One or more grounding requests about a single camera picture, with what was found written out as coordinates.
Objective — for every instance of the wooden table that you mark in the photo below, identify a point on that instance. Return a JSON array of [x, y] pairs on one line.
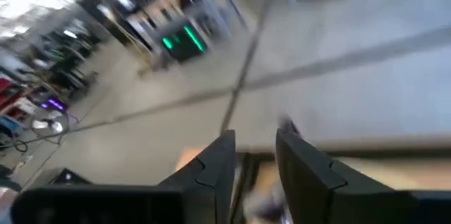
[[387, 153]]

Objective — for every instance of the black machine green lights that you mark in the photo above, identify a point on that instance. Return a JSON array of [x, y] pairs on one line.
[[183, 46]]

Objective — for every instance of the black floor device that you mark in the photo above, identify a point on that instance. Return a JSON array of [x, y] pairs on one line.
[[70, 177]]

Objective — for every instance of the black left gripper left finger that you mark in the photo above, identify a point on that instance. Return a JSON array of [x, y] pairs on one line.
[[215, 171]]

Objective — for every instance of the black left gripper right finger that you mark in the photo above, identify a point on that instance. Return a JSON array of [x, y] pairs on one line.
[[310, 181]]

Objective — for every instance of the purple lit device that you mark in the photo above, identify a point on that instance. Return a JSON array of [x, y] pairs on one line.
[[53, 104]]

